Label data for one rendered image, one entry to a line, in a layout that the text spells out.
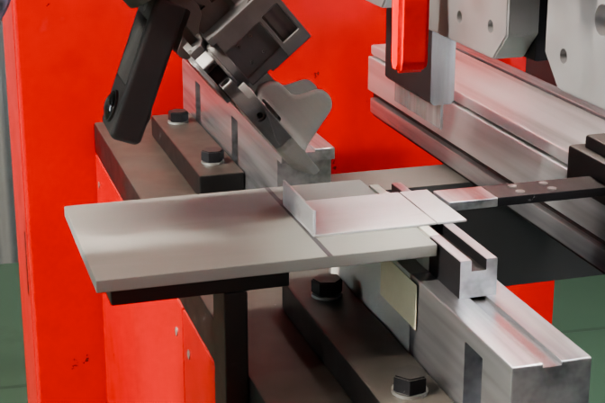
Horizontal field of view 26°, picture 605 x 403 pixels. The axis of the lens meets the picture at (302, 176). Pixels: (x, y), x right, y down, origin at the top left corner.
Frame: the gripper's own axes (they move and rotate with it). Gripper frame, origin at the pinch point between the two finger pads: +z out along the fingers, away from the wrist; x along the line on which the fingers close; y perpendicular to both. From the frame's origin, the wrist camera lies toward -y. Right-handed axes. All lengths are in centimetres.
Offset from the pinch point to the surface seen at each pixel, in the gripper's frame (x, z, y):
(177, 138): 62, 13, -7
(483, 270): -12.4, 11.1, 4.7
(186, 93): 78, 14, -2
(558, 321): 184, 161, 29
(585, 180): 2.0, 20.4, 18.0
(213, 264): -7.8, -2.2, -9.8
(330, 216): -0.2, 5.1, -0.8
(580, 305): 192, 168, 38
